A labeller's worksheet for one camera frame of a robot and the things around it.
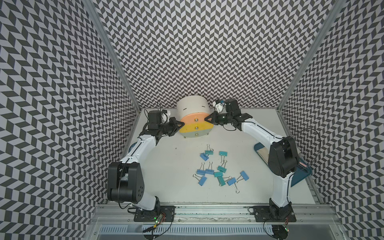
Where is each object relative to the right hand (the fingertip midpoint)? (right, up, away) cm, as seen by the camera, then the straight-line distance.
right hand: (205, 120), depth 87 cm
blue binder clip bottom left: (-2, -34, -2) cm, 34 cm away
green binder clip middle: (+10, -29, +2) cm, 31 cm away
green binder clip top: (+4, -20, +9) cm, 22 cm away
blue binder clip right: (+23, -33, 0) cm, 40 cm away
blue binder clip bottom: (+15, -35, -4) cm, 38 cm away
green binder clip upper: (+12, -21, +7) cm, 26 cm away
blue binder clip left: (-3, -31, 0) cm, 31 cm away
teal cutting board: (+60, -31, +4) cm, 68 cm away
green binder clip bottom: (+9, -35, -4) cm, 37 cm away
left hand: (-12, -2, -3) cm, 13 cm away
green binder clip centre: (+7, -32, 0) cm, 33 cm away
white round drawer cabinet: (-8, +6, +1) cm, 10 cm away
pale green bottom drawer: (-5, -9, +11) cm, 15 cm away
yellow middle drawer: (-6, -4, +5) cm, 8 cm away
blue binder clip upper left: (-1, -23, +7) cm, 24 cm away
